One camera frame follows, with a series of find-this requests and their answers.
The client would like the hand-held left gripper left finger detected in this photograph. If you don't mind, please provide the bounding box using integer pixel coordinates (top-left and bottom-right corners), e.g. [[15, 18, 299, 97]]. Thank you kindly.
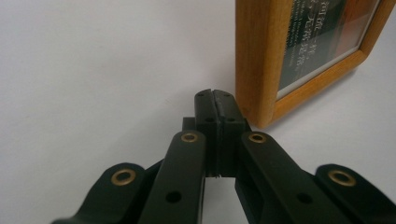
[[137, 88, 219, 224]]

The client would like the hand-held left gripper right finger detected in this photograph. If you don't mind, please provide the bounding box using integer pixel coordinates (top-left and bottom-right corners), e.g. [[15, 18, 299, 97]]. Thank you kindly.
[[213, 89, 353, 224]]

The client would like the wooden photo frame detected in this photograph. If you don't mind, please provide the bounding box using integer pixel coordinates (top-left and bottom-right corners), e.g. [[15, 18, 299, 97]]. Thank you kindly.
[[234, 0, 396, 130]]

